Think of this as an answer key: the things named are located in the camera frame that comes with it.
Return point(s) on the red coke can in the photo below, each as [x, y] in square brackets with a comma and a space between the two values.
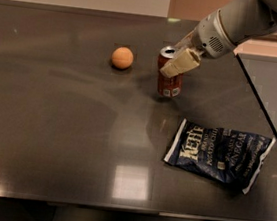
[168, 87]

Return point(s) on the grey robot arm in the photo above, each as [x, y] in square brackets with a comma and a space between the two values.
[247, 19]

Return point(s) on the orange fruit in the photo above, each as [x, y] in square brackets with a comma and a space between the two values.
[122, 58]

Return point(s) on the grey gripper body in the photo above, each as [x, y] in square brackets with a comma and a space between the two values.
[208, 37]

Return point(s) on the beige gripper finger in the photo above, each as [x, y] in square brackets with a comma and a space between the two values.
[185, 42]
[179, 60]

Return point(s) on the blue kettle chips bag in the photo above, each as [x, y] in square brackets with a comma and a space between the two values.
[225, 155]

